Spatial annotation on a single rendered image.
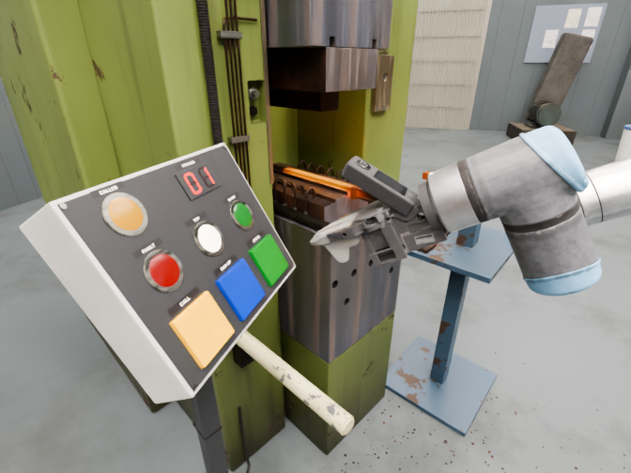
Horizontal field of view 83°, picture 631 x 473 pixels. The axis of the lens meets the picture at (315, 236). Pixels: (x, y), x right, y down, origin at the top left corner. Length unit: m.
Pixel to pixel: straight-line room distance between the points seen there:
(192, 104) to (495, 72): 8.20
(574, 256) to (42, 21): 1.22
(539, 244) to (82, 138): 1.14
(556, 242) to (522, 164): 0.11
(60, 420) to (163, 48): 1.57
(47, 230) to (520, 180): 0.55
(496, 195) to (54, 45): 1.10
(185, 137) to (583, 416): 1.85
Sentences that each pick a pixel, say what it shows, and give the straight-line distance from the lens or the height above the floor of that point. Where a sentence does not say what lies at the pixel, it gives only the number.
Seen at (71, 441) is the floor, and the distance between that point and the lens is 1.87.
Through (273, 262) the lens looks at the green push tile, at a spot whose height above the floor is 1.00.
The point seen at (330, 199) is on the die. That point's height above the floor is 0.98.
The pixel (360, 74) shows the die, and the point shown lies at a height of 1.31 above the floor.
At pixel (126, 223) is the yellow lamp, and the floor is 1.15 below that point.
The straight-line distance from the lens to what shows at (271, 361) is 0.98.
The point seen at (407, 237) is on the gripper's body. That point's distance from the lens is 0.55.
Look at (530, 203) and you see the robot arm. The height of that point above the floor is 1.18.
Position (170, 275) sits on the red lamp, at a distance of 0.51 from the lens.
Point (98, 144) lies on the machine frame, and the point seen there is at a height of 1.12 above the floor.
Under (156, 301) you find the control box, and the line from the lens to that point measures 0.49.
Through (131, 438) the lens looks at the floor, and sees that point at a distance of 1.77.
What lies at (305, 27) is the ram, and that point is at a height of 1.40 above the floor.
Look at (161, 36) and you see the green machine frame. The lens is 0.84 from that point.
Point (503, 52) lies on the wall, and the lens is 8.82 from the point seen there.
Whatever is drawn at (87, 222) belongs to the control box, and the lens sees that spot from 0.48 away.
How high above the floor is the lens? 1.33
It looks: 26 degrees down
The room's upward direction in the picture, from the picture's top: straight up
